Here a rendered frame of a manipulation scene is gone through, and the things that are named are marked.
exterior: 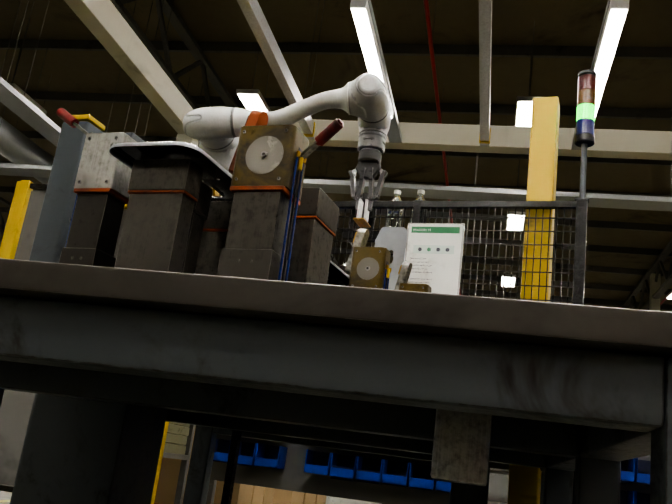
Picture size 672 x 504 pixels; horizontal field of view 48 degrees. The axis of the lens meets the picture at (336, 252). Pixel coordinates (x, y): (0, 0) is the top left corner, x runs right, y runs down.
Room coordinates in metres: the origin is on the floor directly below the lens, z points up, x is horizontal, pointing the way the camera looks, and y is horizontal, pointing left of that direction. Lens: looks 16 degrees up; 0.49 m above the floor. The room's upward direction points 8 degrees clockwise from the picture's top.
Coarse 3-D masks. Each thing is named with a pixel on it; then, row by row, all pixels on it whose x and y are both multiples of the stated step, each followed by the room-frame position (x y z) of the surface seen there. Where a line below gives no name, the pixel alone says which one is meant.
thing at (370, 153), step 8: (360, 152) 2.28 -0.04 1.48; (368, 152) 2.26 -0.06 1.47; (376, 152) 2.26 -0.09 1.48; (360, 160) 2.28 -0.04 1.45; (368, 160) 2.27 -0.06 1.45; (376, 160) 2.28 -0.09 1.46; (360, 168) 2.29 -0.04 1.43; (368, 168) 2.28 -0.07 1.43; (376, 168) 2.28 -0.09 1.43; (368, 176) 2.28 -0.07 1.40
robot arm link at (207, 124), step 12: (204, 108) 2.35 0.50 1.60; (216, 108) 2.34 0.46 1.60; (228, 108) 2.34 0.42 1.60; (192, 120) 2.36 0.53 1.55; (204, 120) 2.34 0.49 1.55; (216, 120) 2.33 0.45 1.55; (228, 120) 2.33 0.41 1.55; (192, 132) 2.38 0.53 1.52; (204, 132) 2.36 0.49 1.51; (216, 132) 2.36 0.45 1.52; (228, 132) 2.36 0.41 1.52; (204, 144) 2.45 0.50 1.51; (216, 144) 2.43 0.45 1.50; (228, 144) 2.46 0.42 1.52
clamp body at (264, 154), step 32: (256, 128) 1.25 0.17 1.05; (288, 128) 1.23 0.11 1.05; (256, 160) 1.25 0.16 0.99; (288, 160) 1.23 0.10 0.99; (256, 192) 1.25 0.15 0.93; (288, 192) 1.25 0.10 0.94; (256, 224) 1.25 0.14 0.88; (288, 224) 1.28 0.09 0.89; (224, 256) 1.26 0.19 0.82; (256, 256) 1.24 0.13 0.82; (288, 256) 1.27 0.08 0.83
